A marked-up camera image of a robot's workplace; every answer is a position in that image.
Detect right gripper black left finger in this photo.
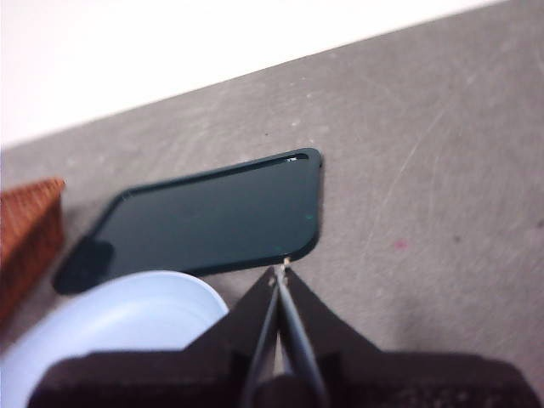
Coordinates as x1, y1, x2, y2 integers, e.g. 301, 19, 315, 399
27, 266, 282, 408

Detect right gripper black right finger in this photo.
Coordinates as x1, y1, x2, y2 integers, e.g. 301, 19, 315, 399
280, 267, 539, 408

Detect blue round plate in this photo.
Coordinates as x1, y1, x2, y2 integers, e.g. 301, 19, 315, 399
0, 270, 230, 408

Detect brown wicker basket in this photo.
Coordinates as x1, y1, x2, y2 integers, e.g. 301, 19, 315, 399
0, 177, 67, 337

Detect black rectangular tray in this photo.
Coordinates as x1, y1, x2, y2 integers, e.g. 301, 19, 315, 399
51, 147, 326, 296

